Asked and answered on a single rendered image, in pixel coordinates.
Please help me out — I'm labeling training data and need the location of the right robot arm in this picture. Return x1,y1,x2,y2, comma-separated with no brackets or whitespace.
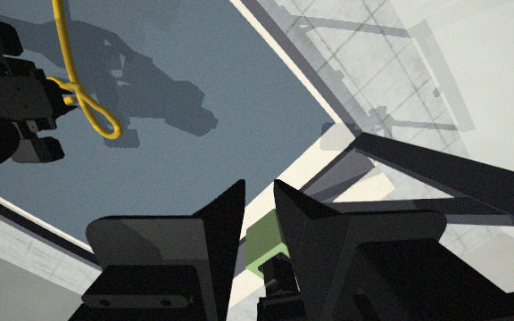
0,56,68,164

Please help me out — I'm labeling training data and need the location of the yellow rope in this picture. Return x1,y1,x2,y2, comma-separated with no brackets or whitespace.
49,0,122,139

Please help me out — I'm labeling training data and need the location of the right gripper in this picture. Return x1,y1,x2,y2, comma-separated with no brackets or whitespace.
0,21,65,163

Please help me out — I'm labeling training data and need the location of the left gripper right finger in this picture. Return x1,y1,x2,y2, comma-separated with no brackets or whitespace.
273,179,447,321

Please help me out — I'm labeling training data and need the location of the blue-grey mat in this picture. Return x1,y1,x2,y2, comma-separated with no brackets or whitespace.
0,0,335,246

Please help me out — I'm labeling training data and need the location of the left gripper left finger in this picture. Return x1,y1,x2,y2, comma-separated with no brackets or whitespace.
86,179,245,321

